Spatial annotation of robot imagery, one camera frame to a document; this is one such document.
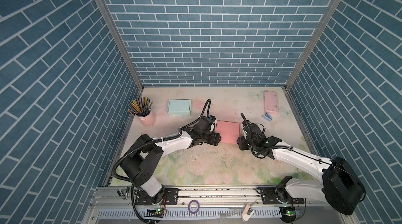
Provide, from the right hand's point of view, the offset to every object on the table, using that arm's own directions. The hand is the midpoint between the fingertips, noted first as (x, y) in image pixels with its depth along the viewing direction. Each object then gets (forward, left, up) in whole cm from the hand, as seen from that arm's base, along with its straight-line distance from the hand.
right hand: (237, 139), depth 87 cm
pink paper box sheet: (+7, +4, -3) cm, 9 cm away
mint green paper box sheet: (+22, +39, -2) cm, 45 cm away
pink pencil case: (+36, -26, -8) cm, 45 cm away
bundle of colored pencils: (+13, +59, +7) cm, 61 cm away
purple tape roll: (-32, +23, -6) cm, 40 cm away
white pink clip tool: (-34, -2, -4) cm, 35 cm away
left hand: (0, +12, 0) cm, 12 cm away
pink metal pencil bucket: (+7, +54, +2) cm, 54 cm away
